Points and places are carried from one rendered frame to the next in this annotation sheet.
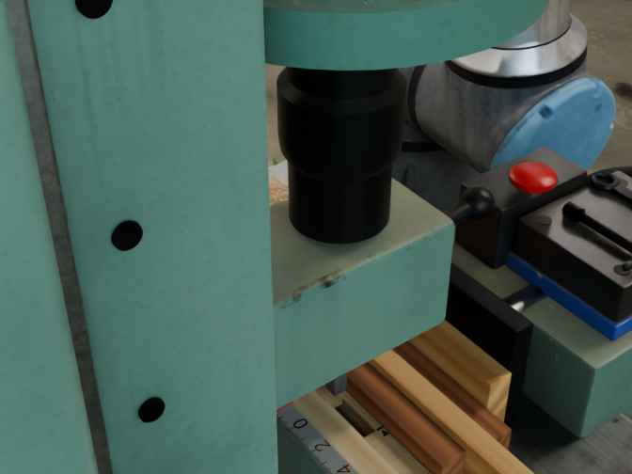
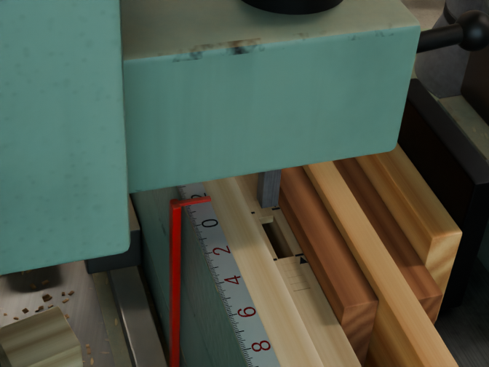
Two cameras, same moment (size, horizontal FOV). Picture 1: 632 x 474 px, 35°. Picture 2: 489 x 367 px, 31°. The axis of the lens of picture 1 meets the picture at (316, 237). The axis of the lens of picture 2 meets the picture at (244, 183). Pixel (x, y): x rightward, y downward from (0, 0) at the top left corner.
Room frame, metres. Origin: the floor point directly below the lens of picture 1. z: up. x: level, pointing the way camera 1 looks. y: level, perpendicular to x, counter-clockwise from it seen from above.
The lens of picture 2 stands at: (0.08, -0.09, 1.25)
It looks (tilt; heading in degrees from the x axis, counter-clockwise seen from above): 40 degrees down; 16
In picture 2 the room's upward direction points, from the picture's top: 4 degrees clockwise
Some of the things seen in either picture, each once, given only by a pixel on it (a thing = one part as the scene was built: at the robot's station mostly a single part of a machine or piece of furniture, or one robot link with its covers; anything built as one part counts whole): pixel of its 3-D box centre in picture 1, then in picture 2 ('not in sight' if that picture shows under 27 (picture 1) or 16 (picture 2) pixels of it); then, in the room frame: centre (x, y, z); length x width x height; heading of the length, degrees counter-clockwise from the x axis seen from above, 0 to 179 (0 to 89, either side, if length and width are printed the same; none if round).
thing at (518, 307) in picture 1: (498, 323); (476, 184); (0.47, -0.11, 0.95); 0.09 x 0.07 x 0.09; 36
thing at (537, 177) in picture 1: (532, 177); not in sight; (0.53, -0.14, 1.02); 0.03 x 0.03 x 0.01
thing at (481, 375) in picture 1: (397, 335); (363, 172); (0.48, -0.05, 0.93); 0.18 x 0.02 x 0.07; 36
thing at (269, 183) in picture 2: (336, 357); (270, 164); (0.41, -0.01, 0.97); 0.01 x 0.01 x 0.05; 36
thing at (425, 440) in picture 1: (349, 392); (289, 215); (0.43, -0.02, 0.93); 0.18 x 0.02 x 0.05; 36
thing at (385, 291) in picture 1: (305, 297); (236, 80); (0.40, 0.01, 1.03); 0.14 x 0.07 x 0.09; 126
